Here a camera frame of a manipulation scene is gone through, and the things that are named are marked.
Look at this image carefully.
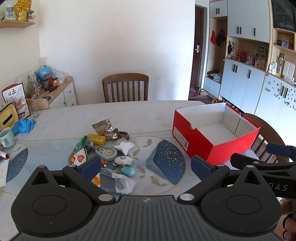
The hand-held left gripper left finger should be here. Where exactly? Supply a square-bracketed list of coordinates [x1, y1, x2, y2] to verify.
[30, 155, 116, 205]

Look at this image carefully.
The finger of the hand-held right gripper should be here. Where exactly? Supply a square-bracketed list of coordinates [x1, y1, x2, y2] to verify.
[265, 143, 296, 163]
[230, 152, 296, 173]

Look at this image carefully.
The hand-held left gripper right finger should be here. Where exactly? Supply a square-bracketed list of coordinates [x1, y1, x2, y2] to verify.
[176, 155, 264, 205]

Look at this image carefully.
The green red snack packet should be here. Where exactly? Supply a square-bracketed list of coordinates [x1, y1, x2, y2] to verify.
[68, 136, 89, 165]

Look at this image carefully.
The red cardboard box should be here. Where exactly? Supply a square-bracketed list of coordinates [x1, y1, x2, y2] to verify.
[172, 103, 261, 164]

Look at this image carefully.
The grey-green oval case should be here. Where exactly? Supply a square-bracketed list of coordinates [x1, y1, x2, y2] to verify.
[95, 146, 118, 160]

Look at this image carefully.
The small yellow box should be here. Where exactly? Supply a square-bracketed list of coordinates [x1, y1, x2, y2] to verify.
[87, 134, 107, 145]

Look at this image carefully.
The clear plastic package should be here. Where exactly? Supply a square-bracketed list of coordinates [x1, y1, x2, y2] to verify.
[92, 168, 136, 195]

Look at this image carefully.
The white shell coin purse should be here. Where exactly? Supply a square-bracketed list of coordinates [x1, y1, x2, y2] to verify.
[114, 156, 132, 167]

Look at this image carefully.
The clear bag of white beads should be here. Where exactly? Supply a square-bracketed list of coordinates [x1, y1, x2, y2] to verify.
[111, 139, 135, 156]

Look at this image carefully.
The teal oval soap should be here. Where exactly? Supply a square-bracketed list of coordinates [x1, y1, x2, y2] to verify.
[121, 166, 136, 177]

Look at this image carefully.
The silver foil snack bag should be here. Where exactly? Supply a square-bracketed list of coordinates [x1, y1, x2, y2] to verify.
[92, 119, 121, 141]

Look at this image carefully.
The brown hair scrunchie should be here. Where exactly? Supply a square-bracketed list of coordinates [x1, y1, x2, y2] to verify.
[114, 128, 130, 141]

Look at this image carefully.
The person's right hand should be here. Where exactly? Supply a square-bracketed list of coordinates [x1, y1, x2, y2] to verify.
[279, 198, 296, 241]

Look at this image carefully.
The wooden slat-back chair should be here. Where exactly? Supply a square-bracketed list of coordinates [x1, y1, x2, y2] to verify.
[242, 113, 289, 164]
[102, 73, 149, 103]

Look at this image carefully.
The koi printed table mat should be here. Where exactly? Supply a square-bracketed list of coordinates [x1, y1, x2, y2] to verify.
[0, 134, 208, 202]

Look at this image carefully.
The row of shoes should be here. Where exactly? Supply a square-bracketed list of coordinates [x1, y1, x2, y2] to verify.
[211, 98, 234, 107]

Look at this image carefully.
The patterned red rug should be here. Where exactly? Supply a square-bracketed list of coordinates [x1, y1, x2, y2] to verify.
[188, 88, 212, 100]

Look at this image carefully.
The white sideboard cabinet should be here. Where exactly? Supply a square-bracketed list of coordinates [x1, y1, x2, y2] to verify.
[35, 76, 77, 109]

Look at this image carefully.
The clear drinking glass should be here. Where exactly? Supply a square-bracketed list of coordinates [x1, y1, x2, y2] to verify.
[29, 103, 40, 118]

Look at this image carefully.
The wooden desk organizer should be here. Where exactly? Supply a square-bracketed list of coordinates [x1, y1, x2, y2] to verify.
[25, 97, 50, 110]

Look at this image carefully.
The white crumpled paper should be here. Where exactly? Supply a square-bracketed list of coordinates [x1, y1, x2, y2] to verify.
[0, 159, 10, 188]

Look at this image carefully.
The light green mug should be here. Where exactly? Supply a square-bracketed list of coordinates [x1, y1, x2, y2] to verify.
[0, 128, 16, 149]

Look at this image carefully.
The clear plastic bag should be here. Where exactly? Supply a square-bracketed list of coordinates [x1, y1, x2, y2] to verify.
[52, 70, 66, 84]

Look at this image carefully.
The yellow tissue box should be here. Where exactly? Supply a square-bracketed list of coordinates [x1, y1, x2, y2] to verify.
[0, 103, 19, 130]

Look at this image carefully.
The blue globe toy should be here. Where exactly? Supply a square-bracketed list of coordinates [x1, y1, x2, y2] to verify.
[38, 65, 52, 80]

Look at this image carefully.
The red white snack bag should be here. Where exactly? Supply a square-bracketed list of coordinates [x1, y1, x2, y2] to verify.
[1, 83, 31, 120]

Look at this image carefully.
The black hanging bag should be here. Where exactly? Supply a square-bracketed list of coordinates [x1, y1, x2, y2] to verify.
[216, 30, 227, 47]

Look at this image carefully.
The brown wooden door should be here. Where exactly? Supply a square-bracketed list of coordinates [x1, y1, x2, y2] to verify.
[194, 6, 205, 87]

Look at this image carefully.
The yellow flower bouquet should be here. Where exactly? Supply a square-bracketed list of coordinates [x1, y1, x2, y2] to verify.
[13, 0, 31, 22]

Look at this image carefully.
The small picture card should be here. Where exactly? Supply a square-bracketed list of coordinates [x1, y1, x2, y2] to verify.
[5, 3, 15, 20]

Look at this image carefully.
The grey wall cabinet unit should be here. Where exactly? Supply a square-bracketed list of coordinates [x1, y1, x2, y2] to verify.
[203, 0, 296, 149]

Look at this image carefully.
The wooden wall shelf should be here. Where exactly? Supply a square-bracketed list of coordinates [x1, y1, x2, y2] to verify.
[0, 21, 36, 28]

